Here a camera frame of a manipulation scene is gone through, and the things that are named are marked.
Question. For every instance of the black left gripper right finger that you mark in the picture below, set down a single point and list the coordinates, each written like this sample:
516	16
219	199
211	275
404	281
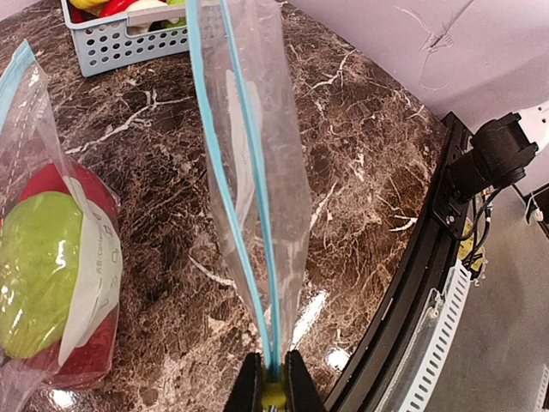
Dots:
301	393

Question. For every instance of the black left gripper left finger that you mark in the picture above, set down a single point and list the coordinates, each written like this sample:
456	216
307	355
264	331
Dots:
246	393

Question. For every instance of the clear zip bag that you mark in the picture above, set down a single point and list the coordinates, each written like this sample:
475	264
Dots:
33	162
259	193

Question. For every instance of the green pear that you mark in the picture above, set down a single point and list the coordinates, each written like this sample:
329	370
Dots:
40	248

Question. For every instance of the red tomato with stem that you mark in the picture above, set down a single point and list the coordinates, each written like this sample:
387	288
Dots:
89	364

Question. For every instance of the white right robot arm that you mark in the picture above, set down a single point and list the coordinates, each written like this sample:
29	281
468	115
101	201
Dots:
501	150

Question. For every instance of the light blue plastic basket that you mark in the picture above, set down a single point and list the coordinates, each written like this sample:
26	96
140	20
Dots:
103	44

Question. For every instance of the white garlic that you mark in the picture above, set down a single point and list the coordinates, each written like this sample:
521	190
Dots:
140	5

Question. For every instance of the red pepper in basket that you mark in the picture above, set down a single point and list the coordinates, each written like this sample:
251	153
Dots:
114	7

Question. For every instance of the black front table rail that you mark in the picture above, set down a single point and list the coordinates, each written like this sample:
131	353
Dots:
430	253

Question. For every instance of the white slotted cable duct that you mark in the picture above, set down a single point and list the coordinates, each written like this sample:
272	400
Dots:
433	341

